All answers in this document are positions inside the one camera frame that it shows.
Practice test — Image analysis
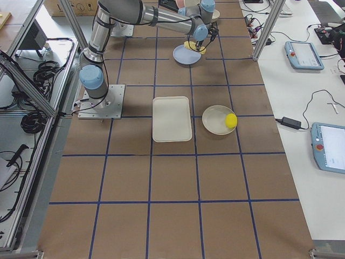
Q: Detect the black power brick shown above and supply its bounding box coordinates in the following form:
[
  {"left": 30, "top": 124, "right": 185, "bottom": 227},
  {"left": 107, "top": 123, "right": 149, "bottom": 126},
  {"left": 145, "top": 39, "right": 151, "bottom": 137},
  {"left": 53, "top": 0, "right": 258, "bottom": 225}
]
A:
[{"left": 280, "top": 117, "right": 301, "bottom": 130}]

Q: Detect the white shallow dish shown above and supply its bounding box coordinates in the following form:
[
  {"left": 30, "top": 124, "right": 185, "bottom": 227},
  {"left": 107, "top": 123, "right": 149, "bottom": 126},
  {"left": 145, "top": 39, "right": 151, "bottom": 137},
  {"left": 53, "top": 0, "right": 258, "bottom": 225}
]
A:
[{"left": 202, "top": 105, "right": 236, "bottom": 135}]

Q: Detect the aluminium frame post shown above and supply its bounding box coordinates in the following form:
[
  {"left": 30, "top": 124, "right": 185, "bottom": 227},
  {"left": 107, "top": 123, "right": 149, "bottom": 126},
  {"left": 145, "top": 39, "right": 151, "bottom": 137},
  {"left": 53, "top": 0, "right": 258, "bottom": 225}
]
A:
[{"left": 252, "top": 0, "right": 285, "bottom": 61}]

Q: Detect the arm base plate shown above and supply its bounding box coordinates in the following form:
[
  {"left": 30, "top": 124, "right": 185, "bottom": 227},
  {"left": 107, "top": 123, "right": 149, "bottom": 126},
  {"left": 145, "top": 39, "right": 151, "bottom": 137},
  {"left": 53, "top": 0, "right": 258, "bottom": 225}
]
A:
[
  {"left": 78, "top": 84, "right": 125, "bottom": 119},
  {"left": 111, "top": 23, "right": 134, "bottom": 37}
]

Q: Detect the pink plate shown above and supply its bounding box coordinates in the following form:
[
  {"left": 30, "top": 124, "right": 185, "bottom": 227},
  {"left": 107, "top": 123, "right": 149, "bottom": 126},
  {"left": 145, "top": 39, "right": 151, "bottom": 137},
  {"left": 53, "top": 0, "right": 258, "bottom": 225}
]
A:
[{"left": 175, "top": 0, "right": 185, "bottom": 9}]

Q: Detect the cream white plate in rack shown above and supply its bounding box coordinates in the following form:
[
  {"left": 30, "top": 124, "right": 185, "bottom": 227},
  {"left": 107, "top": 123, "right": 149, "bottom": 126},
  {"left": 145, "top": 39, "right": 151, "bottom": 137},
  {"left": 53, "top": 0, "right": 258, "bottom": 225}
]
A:
[{"left": 184, "top": 0, "right": 200, "bottom": 7}]

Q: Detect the cream white bowl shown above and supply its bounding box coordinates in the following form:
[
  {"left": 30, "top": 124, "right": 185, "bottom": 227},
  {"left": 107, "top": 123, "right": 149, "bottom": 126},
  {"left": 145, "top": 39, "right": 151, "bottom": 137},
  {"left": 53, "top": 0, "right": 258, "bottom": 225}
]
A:
[{"left": 211, "top": 9, "right": 220, "bottom": 22}]

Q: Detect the teach pendant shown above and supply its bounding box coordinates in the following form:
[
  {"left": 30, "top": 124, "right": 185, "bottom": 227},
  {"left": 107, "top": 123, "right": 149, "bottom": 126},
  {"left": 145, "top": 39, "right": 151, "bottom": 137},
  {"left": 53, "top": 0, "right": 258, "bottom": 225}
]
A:
[
  {"left": 284, "top": 41, "right": 324, "bottom": 71},
  {"left": 310, "top": 122, "right": 344, "bottom": 174}
]

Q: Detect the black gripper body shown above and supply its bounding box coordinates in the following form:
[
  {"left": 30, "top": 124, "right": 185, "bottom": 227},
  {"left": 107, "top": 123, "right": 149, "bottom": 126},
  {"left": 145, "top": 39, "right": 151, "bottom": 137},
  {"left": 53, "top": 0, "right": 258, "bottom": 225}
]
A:
[{"left": 196, "top": 40, "right": 204, "bottom": 47}]

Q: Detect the white rectangular tray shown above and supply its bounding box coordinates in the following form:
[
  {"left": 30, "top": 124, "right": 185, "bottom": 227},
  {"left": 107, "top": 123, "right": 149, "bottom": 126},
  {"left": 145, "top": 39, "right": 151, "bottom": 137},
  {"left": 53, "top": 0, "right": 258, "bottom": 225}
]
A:
[{"left": 153, "top": 96, "right": 192, "bottom": 142}]

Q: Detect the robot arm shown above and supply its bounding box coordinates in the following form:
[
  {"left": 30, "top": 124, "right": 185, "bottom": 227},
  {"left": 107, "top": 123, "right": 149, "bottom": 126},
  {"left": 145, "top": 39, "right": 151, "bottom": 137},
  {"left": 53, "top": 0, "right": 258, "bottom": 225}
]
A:
[{"left": 80, "top": 1, "right": 218, "bottom": 104}]

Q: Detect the near teach pendant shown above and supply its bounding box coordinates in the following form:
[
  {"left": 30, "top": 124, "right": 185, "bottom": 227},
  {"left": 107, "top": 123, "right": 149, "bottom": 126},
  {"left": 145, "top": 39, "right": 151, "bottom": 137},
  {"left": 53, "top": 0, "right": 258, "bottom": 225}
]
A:
[{"left": 310, "top": 122, "right": 344, "bottom": 174}]

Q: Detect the cardboard box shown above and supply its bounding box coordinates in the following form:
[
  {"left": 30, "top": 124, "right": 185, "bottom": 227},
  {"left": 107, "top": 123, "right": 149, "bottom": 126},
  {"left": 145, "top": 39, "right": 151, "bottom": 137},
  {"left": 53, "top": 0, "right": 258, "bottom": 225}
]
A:
[{"left": 43, "top": 0, "right": 98, "bottom": 17}]

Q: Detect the yellow lemon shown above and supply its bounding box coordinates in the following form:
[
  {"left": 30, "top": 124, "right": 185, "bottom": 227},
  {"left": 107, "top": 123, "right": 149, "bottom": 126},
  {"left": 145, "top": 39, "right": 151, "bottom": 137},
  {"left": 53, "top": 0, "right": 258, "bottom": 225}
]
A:
[{"left": 225, "top": 113, "right": 238, "bottom": 128}]

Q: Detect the light blue plate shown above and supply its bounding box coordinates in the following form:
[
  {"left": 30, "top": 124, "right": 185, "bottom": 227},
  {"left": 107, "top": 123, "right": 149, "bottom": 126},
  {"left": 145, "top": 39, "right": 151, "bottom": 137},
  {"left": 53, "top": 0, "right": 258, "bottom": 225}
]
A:
[{"left": 172, "top": 45, "right": 201, "bottom": 65}]

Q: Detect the black plate rack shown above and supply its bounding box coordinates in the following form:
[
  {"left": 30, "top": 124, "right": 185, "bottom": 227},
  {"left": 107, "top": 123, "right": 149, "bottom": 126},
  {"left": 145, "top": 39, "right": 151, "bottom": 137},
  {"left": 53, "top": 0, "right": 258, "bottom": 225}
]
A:
[{"left": 158, "top": 0, "right": 178, "bottom": 12}]

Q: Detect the far teach pendant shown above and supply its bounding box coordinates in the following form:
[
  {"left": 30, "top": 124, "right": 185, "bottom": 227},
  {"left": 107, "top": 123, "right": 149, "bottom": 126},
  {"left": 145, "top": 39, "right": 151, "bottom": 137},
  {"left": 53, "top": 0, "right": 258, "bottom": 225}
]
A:
[{"left": 284, "top": 41, "right": 324, "bottom": 71}]

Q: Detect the yellow bread loaf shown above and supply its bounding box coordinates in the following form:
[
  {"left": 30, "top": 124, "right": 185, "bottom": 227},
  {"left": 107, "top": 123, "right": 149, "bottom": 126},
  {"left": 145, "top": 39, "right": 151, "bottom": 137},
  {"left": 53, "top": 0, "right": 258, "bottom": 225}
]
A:
[{"left": 183, "top": 40, "right": 206, "bottom": 54}]

